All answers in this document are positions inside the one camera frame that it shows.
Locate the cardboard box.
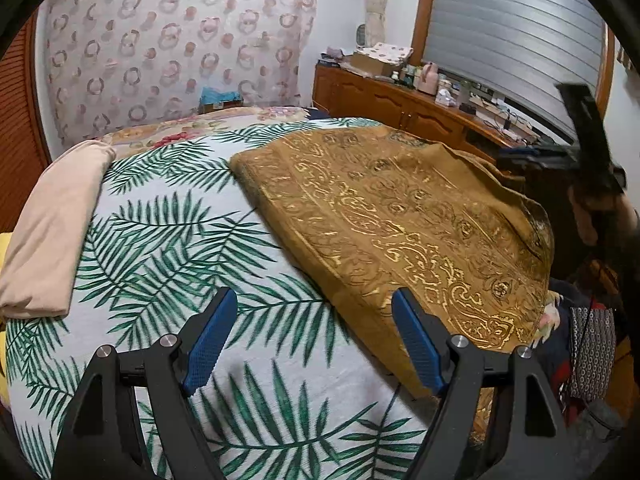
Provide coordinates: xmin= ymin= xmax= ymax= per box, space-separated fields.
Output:
xmin=350 ymin=51 xmax=398 ymax=78

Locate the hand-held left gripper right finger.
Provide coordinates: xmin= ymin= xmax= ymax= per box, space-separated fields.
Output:
xmin=391 ymin=287 xmax=571 ymax=480

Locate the wooden louvered wardrobe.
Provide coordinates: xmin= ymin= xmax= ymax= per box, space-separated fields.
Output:
xmin=0 ymin=24 xmax=52 ymax=235

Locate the wooden sideboard cabinet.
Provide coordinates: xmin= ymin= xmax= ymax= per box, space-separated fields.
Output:
xmin=313 ymin=61 xmax=543 ymax=161

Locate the pink thermos jug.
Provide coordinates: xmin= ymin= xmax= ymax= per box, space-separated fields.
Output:
xmin=419 ymin=61 xmax=439 ymax=95

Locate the dark patterned cloth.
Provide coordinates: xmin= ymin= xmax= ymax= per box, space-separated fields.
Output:
xmin=567 ymin=306 xmax=617 ymax=403

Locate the floral bed blanket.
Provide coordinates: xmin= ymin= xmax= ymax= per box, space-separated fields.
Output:
xmin=99 ymin=105 xmax=328 ymax=161

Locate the golden brown patterned cloth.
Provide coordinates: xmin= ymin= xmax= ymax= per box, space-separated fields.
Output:
xmin=229 ymin=127 xmax=556 ymax=453

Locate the blue box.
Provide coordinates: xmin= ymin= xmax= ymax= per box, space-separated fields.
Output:
xmin=199 ymin=86 xmax=244 ymax=114

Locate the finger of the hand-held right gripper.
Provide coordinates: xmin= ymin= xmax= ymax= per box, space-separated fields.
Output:
xmin=496 ymin=142 xmax=581 ymax=173

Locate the wooden window frame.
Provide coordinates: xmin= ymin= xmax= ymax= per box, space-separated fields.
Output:
xmin=410 ymin=0 xmax=440 ymax=68

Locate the grey window roller blind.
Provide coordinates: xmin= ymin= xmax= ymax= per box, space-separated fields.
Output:
xmin=425 ymin=0 xmax=609 ymax=142

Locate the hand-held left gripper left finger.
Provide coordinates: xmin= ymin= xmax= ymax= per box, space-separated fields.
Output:
xmin=50 ymin=287 xmax=239 ymax=480

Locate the floral cloth on box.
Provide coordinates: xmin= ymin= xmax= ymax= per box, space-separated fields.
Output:
xmin=359 ymin=41 xmax=415 ymax=63

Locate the beige folded cloth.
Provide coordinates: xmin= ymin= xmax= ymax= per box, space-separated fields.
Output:
xmin=0 ymin=140 xmax=117 ymax=319

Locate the padded headboard with ring pattern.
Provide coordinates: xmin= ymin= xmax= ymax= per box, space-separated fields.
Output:
xmin=37 ymin=0 xmax=319 ymax=150

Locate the green leaf print blanket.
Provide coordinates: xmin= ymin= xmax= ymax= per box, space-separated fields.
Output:
xmin=4 ymin=117 xmax=437 ymax=480

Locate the cream curtain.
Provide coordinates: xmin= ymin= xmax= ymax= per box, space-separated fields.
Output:
xmin=362 ymin=0 xmax=392 ymax=47

